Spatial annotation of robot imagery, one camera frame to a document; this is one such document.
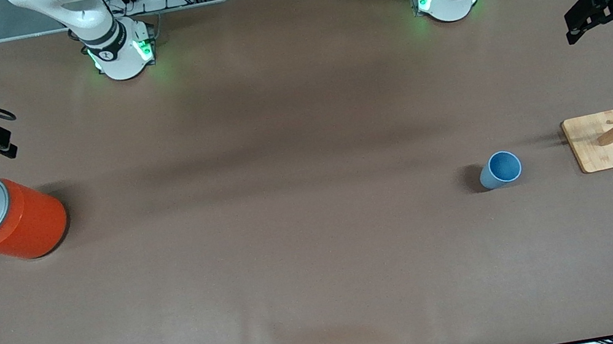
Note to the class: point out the orange can-shaped container grey lid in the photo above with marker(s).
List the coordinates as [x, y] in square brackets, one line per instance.
[28, 218]

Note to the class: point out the brown table cover mat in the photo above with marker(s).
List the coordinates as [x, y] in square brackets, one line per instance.
[296, 261]

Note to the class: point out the light blue plastic cup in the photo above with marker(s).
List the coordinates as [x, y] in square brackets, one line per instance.
[504, 167]

